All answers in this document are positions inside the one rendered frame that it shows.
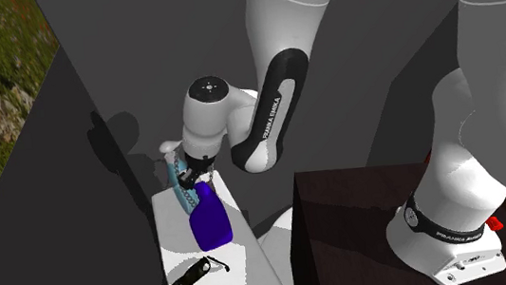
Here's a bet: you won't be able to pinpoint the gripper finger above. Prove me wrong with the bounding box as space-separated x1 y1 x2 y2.
177 167 198 192

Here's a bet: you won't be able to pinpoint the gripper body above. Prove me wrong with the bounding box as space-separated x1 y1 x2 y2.
181 151 217 182

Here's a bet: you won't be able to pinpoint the blue bottle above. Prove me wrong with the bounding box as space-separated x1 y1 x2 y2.
184 178 235 255

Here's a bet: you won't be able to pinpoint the black sunglasses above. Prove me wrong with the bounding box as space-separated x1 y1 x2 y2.
163 253 233 285

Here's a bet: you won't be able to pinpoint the pale blue object with chain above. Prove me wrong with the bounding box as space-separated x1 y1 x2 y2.
158 136 219 219

